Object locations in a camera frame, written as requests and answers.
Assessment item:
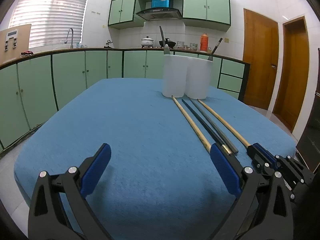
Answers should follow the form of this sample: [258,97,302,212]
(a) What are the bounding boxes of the grey metal chopstick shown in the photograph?
[190,100,239,154]

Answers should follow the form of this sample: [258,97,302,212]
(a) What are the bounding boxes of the dark cabinet at right edge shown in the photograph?
[295,47,320,173]

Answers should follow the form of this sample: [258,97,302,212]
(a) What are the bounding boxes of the blue table cloth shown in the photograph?
[13,77,297,240]

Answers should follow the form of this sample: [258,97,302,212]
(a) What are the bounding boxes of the white window blind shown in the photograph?
[9,0,87,48]

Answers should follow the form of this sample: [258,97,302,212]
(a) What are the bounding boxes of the glass jar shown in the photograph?
[176,41,184,49]
[189,43,198,51]

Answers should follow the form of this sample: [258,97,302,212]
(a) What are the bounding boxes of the blue box above hood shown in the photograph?
[151,0,173,8]

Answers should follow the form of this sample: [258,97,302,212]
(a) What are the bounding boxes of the steel sink faucet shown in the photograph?
[64,28,75,49]

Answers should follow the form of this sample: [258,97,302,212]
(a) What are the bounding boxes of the green lower kitchen cabinets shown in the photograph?
[0,47,251,156]

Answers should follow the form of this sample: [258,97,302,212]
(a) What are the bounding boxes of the green upper kitchen cabinets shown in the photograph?
[108,0,231,32]

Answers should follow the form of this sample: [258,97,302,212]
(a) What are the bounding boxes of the black wok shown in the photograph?
[159,38,176,49]

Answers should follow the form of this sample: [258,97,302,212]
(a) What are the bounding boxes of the light wooden chopstick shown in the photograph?
[197,99,250,148]
[171,95,211,153]

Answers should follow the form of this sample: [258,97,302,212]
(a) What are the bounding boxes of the black range hood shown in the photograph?
[137,8,182,21]

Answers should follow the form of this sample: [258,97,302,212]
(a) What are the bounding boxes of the wooden door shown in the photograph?
[273,16,310,132]
[243,9,279,109]

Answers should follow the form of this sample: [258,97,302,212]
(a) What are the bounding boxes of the small steel spoon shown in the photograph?
[159,26,170,55]

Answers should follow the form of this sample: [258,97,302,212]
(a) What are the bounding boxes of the steel kettle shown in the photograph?
[104,40,113,48]

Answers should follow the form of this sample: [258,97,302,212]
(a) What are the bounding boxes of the green kitchen cabinets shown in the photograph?
[0,47,251,156]
[108,0,231,32]

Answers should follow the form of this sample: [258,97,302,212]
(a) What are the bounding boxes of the cardboard box with appliance picture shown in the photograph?
[0,24,31,64]

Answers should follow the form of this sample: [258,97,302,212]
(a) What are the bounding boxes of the white plastic utensil holder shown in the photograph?
[162,54,213,99]

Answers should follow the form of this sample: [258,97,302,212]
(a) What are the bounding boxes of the white cooking pot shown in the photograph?
[140,36,154,48]

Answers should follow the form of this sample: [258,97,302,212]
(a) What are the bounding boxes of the orange thermos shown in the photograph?
[200,33,209,52]

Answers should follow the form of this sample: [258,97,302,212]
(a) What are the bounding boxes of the black chopstick with band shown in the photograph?
[208,38,223,61]

